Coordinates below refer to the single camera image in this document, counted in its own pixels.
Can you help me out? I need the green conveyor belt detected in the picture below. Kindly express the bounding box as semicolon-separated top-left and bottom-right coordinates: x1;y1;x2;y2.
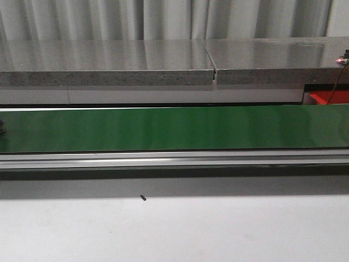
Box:
1;104;348;153

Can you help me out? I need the small green circuit board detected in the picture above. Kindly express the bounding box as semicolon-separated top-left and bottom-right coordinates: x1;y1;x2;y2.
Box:
336;56;349;66

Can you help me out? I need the red black wire pair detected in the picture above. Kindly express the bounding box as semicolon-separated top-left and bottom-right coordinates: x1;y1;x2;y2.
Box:
326;64;349;105

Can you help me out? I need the red plastic tray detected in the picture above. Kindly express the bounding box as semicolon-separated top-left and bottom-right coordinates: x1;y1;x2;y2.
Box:
310;91;349;105

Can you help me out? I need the aluminium conveyor frame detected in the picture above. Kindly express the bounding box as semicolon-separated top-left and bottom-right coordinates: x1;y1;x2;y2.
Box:
1;148;348;180

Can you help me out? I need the grey granite counter slab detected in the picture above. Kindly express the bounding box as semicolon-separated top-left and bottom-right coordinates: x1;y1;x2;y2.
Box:
205;37;348;85
1;40;214;86

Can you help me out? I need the white pleated curtain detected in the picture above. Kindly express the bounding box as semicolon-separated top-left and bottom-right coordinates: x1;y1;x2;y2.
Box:
1;1;348;41

